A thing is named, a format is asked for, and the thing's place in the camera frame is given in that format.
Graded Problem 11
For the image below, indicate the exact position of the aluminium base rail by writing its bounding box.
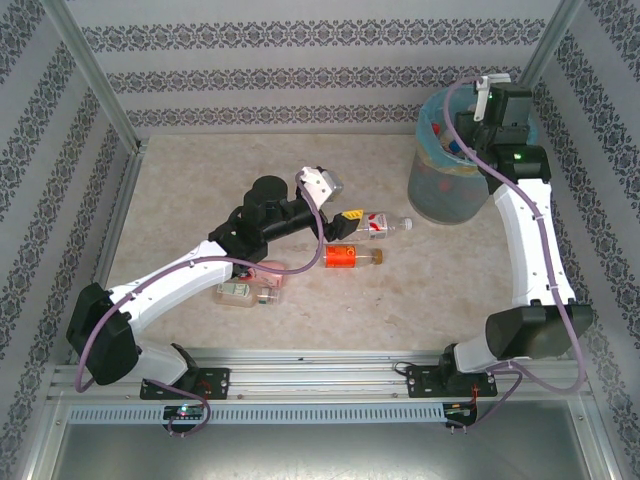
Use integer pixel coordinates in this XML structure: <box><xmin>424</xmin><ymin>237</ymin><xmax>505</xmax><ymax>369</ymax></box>
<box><xmin>47</xmin><ymin>348</ymin><xmax>589</xmax><ymax>401</ymax></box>

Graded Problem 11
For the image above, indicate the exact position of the pink drink bottle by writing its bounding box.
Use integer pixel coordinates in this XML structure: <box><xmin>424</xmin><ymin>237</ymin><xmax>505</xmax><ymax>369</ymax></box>
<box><xmin>238</xmin><ymin>259</ymin><xmax>288</xmax><ymax>291</ymax></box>

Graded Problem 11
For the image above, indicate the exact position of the green white label bottle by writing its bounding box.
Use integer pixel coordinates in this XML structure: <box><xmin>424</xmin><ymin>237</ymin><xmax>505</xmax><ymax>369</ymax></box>
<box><xmin>214</xmin><ymin>280</ymin><xmax>282</xmax><ymax>308</ymax></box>

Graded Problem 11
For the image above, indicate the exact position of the small circuit board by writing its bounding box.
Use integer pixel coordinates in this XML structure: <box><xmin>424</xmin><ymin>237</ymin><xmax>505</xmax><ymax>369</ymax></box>
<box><xmin>443</xmin><ymin>401</ymin><xmax>479</xmax><ymax>419</ymax></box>
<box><xmin>163</xmin><ymin>403</ymin><xmax>207</xmax><ymax>421</ymax></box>

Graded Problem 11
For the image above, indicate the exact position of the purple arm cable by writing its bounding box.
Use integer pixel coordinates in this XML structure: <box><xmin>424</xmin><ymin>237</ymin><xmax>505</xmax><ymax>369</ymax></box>
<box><xmin>73</xmin><ymin>169</ymin><xmax>324</xmax><ymax>439</ymax></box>
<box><xmin>443</xmin><ymin>75</ymin><xmax>587</xmax><ymax>431</ymax></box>

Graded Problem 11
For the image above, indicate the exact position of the aluminium frame post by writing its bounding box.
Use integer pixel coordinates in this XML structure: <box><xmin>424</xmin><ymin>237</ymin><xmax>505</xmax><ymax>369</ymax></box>
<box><xmin>42</xmin><ymin>0</ymin><xmax>147</xmax><ymax>156</ymax></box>
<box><xmin>519</xmin><ymin>0</ymin><xmax>587</xmax><ymax>84</ymax></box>

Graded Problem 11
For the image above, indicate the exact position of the clear bottle red white label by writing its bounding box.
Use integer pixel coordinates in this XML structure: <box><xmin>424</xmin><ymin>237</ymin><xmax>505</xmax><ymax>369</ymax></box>
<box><xmin>349</xmin><ymin>211</ymin><xmax>415</xmax><ymax>239</ymax></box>

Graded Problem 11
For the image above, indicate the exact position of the metal shelf sheet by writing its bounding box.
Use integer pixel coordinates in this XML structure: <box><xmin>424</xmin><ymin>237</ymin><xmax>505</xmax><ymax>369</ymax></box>
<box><xmin>29</xmin><ymin>422</ymin><xmax>616</xmax><ymax>480</ymax></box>

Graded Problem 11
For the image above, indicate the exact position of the perforated grey cable duct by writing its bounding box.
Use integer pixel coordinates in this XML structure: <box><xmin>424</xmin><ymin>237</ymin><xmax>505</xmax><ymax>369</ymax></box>
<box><xmin>67</xmin><ymin>403</ymin><xmax>447</xmax><ymax>426</ymax></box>

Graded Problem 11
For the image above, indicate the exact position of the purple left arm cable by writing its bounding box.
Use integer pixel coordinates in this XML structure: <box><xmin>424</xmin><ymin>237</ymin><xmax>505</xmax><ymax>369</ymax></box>
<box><xmin>73</xmin><ymin>169</ymin><xmax>324</xmax><ymax>439</ymax></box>

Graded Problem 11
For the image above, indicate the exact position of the orange label bottle brown cap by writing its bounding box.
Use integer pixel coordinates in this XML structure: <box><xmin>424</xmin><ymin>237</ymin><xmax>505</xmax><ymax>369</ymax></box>
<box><xmin>323</xmin><ymin>243</ymin><xmax>385</xmax><ymax>270</ymax></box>

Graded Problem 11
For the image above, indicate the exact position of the light blue bin liner bag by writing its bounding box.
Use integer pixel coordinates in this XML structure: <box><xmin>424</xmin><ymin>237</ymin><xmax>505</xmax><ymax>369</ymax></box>
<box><xmin>417</xmin><ymin>90</ymin><xmax>540</xmax><ymax>176</ymax></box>

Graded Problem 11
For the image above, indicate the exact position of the grey translucent round bin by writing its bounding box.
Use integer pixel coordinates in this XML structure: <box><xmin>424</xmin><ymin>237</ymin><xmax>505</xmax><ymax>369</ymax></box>
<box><xmin>407</xmin><ymin>89</ymin><xmax>540</xmax><ymax>227</ymax></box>

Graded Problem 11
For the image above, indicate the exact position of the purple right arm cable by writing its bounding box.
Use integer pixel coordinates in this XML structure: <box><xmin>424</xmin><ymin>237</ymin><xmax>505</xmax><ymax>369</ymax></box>
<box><xmin>443</xmin><ymin>75</ymin><xmax>587</xmax><ymax>431</ymax></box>

